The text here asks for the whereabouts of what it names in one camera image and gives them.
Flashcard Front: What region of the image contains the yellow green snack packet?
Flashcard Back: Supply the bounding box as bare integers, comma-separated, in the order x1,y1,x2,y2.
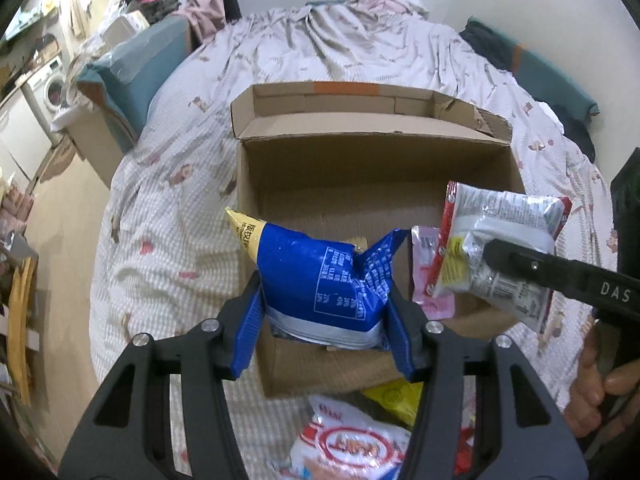
362,379,425,428

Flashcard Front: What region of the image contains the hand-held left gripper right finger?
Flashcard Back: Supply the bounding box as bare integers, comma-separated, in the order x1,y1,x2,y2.
382,280,591,480

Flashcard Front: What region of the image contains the pink crumpled sheet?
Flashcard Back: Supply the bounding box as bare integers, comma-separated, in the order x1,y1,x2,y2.
350,0,431,18

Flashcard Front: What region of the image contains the dark cloth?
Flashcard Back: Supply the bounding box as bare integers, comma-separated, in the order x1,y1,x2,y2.
561,110,597,163

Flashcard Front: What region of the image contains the beige side table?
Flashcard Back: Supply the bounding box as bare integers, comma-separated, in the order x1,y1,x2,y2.
52,105,136,188

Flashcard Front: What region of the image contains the dark clothing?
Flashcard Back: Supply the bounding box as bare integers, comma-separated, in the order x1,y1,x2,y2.
459,19,518,73

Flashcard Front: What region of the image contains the hanging white towel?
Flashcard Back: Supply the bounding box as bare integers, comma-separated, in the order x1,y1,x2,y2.
67,0,93,38

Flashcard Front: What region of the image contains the cardboard box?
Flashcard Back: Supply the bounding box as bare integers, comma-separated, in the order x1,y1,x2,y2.
230,81,528,400

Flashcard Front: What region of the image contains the pink snack packet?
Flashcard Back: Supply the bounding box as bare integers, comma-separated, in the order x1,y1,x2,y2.
411,225,457,320

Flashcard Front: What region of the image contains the silver red snack packet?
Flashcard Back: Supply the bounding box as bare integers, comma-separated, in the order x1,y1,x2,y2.
431,181,573,335

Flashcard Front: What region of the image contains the white plastic container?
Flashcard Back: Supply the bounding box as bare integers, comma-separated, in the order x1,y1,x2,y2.
105,10,151,41

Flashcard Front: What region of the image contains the white kitchen cabinet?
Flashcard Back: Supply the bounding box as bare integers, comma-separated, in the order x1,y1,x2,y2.
0,90,53,181

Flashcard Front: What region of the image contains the checkered printed quilt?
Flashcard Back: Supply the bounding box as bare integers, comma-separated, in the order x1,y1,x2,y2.
90,0,621,480

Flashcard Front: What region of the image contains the blue snack bag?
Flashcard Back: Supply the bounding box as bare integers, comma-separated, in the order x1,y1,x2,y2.
223,207,416,351

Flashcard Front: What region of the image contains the crumpled patterned cloth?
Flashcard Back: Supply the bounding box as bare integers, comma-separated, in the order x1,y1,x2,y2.
65,35,121,106

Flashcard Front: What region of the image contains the teal padded bed frame section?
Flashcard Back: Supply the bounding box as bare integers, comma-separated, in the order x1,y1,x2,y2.
460,17,599,121
77,15,193,141

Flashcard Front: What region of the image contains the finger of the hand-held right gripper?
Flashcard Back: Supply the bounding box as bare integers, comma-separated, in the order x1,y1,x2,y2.
482,238,588,306

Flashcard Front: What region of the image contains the white washing machine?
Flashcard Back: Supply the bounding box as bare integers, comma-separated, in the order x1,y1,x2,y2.
22,55,68,133

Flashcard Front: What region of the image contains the brown floor mat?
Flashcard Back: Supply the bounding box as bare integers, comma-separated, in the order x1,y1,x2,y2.
40,135,76,183

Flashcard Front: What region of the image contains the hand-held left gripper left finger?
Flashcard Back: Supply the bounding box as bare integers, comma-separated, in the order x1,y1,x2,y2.
57,272,266,480

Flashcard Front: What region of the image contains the white red snack bag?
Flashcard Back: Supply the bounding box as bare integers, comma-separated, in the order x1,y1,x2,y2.
272,394,416,480

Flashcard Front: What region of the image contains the yellow wooden rack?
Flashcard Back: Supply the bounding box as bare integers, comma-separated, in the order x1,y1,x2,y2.
7,255,41,406

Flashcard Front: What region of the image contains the person's right hand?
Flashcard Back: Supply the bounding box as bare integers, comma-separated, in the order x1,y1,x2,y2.
565,327,640,441

